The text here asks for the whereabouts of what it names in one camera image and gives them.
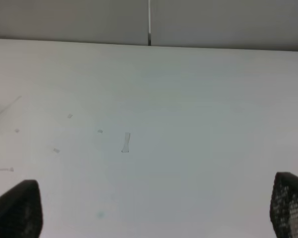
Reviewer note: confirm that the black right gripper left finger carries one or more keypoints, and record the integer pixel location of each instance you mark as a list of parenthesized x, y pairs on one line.
[(21, 214)]

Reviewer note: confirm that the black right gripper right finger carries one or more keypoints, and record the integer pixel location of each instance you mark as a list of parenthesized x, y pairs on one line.
[(284, 205)]

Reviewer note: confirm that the clear tape strip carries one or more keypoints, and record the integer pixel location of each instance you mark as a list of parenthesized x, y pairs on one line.
[(126, 143)]

